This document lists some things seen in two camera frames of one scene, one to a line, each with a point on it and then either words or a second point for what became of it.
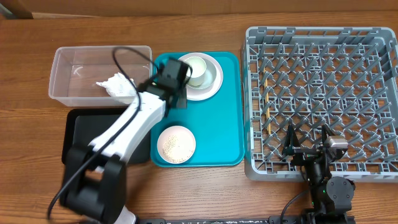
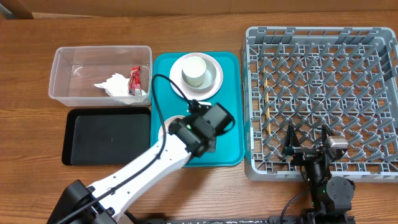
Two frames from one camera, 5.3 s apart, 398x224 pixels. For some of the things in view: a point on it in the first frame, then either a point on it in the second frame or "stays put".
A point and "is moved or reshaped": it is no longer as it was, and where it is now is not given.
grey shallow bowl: x=210 y=77 stays put
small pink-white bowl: x=176 y=144 is moved or reshaped
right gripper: x=290 y=149 stays put
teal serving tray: x=217 y=124 stays put
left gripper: x=183 y=101 → x=212 y=142
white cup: x=199 y=68 stays put
